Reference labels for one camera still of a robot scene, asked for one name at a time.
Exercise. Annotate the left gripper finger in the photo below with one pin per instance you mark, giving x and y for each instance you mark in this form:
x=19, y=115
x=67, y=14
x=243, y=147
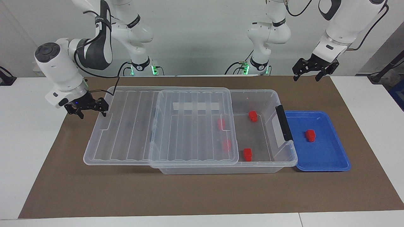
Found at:
x=301, y=65
x=329, y=69

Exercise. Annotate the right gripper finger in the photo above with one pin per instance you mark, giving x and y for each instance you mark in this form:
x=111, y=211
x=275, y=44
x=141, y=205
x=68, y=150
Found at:
x=75, y=111
x=103, y=105

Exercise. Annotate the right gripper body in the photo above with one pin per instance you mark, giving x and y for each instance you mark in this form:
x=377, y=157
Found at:
x=82, y=102

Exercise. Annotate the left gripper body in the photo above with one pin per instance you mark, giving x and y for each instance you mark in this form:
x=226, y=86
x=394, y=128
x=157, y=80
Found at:
x=318, y=62

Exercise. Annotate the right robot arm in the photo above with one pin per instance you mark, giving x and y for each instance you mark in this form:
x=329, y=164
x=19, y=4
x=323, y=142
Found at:
x=56, y=67

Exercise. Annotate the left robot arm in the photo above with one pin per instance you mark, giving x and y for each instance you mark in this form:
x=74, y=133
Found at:
x=344, y=25

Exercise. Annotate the clear plastic box lid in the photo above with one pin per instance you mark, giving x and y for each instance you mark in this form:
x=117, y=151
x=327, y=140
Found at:
x=126, y=126

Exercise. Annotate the black box latch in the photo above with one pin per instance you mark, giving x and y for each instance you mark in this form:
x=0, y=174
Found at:
x=284, y=123

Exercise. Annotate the red block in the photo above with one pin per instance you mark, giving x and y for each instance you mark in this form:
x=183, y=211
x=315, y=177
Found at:
x=247, y=154
x=310, y=135
x=226, y=145
x=252, y=115
x=222, y=124

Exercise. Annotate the clear plastic storage box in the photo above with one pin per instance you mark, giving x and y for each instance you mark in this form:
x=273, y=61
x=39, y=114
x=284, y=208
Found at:
x=265, y=138

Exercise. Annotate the black stand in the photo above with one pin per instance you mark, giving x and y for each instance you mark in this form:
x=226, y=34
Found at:
x=386, y=67
x=6, y=78

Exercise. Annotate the blue plastic tray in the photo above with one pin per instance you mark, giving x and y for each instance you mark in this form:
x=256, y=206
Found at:
x=328, y=154

